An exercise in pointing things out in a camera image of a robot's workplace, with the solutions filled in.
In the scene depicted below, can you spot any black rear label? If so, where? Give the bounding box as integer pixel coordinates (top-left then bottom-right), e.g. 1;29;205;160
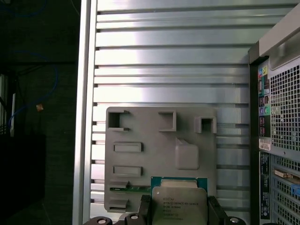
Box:
259;151;270;219

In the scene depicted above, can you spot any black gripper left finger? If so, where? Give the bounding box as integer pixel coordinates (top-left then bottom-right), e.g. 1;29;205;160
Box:
88;194;154;225

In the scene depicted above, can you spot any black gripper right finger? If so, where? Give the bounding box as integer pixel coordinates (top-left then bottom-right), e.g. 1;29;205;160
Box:
206;195;246;225

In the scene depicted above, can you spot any black open PC case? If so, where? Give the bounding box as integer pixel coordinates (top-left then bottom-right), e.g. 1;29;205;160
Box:
247;0;300;225

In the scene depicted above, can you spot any silver-topped CPU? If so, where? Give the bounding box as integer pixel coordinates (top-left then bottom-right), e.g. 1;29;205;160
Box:
150;177;208;225

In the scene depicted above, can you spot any blue cable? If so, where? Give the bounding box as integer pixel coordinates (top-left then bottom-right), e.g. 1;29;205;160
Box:
8;48;59;128

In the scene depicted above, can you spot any grey plastic parts rack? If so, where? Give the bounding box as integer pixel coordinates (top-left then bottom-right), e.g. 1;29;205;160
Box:
105;106;218;214

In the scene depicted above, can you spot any rear port panel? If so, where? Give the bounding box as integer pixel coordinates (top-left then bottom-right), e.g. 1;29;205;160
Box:
257;65;272;139

